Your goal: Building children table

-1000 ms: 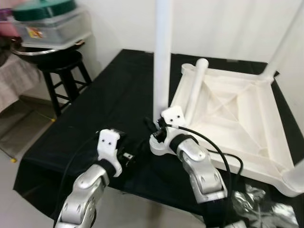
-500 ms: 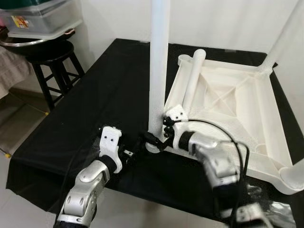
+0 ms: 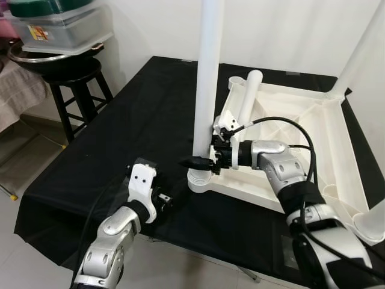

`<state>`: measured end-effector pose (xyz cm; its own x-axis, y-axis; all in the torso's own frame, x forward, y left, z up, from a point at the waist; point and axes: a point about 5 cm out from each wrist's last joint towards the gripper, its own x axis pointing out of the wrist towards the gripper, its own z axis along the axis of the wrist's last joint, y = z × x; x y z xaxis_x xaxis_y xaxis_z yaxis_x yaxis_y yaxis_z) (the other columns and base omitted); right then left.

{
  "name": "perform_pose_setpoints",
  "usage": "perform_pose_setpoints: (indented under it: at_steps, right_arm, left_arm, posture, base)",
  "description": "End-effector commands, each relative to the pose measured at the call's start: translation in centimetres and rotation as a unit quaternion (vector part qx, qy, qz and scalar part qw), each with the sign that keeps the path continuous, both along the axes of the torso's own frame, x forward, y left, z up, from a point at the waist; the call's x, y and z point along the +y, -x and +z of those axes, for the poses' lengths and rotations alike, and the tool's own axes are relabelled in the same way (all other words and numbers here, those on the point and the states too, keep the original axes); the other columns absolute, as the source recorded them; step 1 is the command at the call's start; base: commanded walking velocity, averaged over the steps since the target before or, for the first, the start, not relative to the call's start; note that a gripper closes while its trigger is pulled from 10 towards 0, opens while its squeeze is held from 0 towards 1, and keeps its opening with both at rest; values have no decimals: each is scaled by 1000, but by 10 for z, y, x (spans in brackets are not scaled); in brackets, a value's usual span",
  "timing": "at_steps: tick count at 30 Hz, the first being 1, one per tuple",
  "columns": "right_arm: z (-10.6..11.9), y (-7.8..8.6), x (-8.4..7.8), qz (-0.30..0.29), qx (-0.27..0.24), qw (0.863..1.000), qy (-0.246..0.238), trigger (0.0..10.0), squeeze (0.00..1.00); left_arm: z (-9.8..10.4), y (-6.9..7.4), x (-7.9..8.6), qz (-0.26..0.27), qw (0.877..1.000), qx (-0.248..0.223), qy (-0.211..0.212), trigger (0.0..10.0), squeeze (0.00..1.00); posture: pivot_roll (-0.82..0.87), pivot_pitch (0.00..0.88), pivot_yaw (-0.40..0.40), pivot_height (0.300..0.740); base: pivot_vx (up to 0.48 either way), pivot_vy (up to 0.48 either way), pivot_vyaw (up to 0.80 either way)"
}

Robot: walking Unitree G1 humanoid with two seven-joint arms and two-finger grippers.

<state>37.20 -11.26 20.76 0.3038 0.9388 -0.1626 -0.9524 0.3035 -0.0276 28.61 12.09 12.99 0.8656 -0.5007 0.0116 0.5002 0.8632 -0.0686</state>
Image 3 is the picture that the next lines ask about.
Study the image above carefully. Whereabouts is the beige cloth covered side table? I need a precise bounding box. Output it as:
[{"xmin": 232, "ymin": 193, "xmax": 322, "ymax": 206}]
[{"xmin": 0, "ymin": 60, "xmax": 52, "ymax": 133}]

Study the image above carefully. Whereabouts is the cream plastic table top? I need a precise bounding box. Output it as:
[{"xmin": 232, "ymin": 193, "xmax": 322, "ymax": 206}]
[{"xmin": 186, "ymin": 75, "xmax": 385, "ymax": 246}]

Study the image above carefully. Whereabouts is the black tablecloth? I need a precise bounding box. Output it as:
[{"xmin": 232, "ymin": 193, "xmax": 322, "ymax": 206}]
[{"xmin": 13, "ymin": 55, "xmax": 385, "ymax": 287}]

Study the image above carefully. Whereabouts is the black round stool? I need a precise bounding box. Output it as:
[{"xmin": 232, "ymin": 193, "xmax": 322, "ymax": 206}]
[{"xmin": 43, "ymin": 57, "xmax": 115, "ymax": 142}]

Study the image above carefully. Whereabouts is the clear plastic storage box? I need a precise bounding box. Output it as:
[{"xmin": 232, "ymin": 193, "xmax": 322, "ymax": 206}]
[{"xmin": 5, "ymin": 5, "xmax": 115, "ymax": 56}]

